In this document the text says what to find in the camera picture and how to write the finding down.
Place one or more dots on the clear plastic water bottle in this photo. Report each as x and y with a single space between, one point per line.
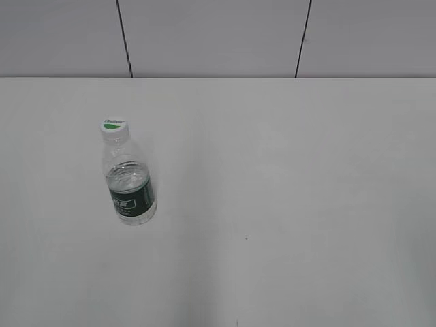
128 180

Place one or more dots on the white green bottle cap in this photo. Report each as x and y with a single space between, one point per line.
114 129

